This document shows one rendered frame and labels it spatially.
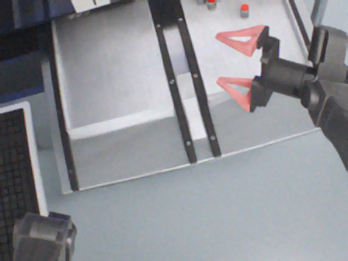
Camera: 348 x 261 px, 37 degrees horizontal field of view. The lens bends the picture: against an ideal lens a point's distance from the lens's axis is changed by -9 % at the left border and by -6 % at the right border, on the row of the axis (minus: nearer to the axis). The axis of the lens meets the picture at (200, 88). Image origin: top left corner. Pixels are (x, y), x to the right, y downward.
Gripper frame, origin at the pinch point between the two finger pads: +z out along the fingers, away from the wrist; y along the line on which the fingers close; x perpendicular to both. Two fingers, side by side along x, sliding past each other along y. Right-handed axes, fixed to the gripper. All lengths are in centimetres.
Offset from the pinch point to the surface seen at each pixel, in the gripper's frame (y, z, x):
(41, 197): 48, 43, -14
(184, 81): 25.4, 17.0, 17.5
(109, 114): 31.8, 31.7, 6.6
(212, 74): 27.4, 13.2, 24.5
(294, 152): 105, 2, 75
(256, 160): 106, 15, 67
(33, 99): 53, 73, 19
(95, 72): 27, 40, 14
